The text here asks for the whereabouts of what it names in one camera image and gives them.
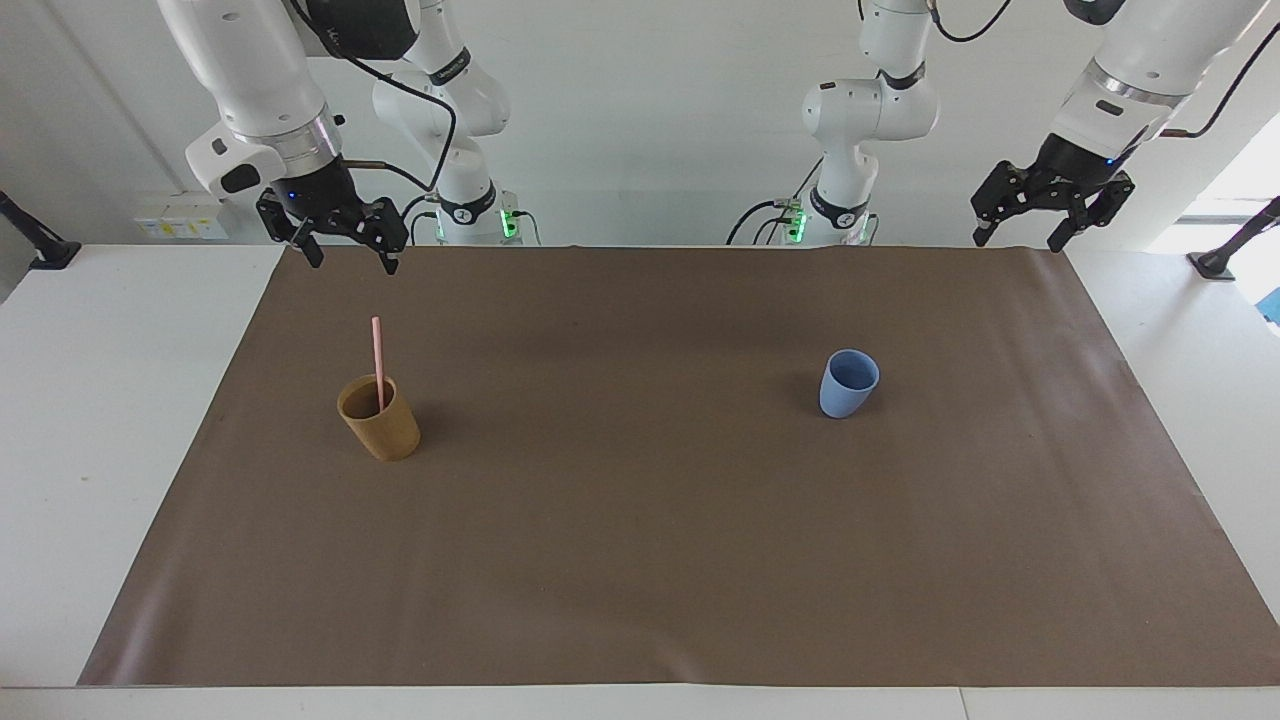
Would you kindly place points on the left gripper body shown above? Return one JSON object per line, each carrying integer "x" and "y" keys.
{"x": 1078, "y": 165}

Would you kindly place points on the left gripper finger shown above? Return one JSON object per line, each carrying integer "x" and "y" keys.
{"x": 1005, "y": 192}
{"x": 1105, "y": 205}

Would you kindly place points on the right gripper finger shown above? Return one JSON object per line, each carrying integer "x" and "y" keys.
{"x": 290, "y": 232}
{"x": 390, "y": 228}

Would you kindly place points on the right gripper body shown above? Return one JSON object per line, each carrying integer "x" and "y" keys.
{"x": 322, "y": 192}

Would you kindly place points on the pink chopstick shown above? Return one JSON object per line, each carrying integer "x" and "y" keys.
{"x": 378, "y": 350}

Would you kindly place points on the brown cup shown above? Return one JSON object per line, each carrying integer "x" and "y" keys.
{"x": 385, "y": 432}

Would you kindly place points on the blue cup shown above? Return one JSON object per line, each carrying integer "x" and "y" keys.
{"x": 846, "y": 392}

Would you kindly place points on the black stand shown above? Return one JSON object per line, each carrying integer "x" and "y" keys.
{"x": 38, "y": 240}
{"x": 1232, "y": 245}

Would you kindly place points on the white wall socket box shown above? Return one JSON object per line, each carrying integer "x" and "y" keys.
{"x": 180, "y": 220}

